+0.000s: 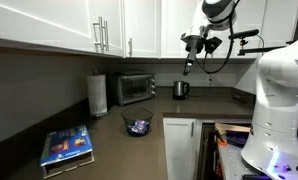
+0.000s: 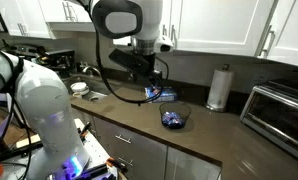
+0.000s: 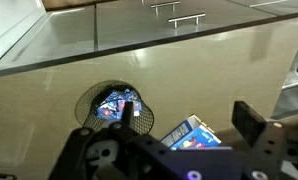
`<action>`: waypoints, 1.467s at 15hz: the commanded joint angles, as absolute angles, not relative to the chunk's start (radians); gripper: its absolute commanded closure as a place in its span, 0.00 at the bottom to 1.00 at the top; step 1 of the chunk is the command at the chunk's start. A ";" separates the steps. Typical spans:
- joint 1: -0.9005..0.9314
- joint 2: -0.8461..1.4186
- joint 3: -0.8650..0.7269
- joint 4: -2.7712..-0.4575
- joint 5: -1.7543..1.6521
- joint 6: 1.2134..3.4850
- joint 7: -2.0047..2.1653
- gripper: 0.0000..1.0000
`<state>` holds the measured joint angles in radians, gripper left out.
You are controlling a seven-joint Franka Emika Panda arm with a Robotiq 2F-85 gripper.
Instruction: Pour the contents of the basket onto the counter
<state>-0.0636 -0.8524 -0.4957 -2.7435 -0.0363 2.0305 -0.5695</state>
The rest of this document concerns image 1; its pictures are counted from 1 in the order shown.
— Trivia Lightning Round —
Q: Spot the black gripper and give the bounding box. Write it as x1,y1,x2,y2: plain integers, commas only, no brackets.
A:
180,32,207,76

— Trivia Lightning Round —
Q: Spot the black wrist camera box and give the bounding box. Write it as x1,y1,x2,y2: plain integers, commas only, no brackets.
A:
203,36,223,55

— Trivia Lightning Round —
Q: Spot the wooden board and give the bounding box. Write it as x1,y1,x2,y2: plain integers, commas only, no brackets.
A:
214,122,252,135

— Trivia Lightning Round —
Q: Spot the dark blue object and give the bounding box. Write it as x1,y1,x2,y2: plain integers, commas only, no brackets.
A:
224,130,251,148

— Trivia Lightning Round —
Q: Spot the perforated metal workbench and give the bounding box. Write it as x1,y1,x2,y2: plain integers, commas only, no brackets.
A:
216,141,267,180

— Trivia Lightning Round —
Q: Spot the blue snack packet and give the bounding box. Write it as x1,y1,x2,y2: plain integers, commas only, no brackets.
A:
126,123,139,135
133,119,151,135

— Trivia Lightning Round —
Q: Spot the black stereo camera bar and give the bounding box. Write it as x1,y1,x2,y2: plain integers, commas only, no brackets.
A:
228,28,260,41

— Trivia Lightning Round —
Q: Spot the black wire mesh basket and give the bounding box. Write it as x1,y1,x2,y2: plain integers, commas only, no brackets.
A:
120,107,154,137

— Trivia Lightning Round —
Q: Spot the silver toaster oven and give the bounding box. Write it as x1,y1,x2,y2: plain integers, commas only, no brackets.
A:
109,71,157,107

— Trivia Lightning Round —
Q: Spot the white lower cabinet door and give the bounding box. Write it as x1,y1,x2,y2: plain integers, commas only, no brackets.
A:
162,117,199,180

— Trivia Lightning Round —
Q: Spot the orange handled tool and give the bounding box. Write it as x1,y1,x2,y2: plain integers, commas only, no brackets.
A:
216,132,229,147

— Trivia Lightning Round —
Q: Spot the black kettle cord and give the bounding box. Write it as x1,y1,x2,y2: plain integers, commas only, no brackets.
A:
188,79,212,98

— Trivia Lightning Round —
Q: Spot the white paper towel roll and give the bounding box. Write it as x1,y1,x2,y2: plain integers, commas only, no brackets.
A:
86,70,109,117

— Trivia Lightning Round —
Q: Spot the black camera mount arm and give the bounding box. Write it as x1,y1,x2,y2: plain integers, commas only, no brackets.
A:
237,38,288,57

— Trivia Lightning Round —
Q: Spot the steel electric kettle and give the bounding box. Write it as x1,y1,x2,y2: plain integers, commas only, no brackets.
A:
172,80,191,101

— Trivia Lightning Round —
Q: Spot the small dark counter object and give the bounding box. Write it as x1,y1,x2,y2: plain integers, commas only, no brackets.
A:
232,94,247,103

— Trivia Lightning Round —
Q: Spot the blue printed cardboard box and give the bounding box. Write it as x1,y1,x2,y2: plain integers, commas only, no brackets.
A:
39,124,96,179

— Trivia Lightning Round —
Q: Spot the silver cabinet bar handle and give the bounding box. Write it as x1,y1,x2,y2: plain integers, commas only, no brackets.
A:
127,37,134,57
103,20,110,52
92,16,105,52

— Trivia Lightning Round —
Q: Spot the wide white upper cabinet door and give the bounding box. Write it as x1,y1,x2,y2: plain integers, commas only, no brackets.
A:
0,0,97,54

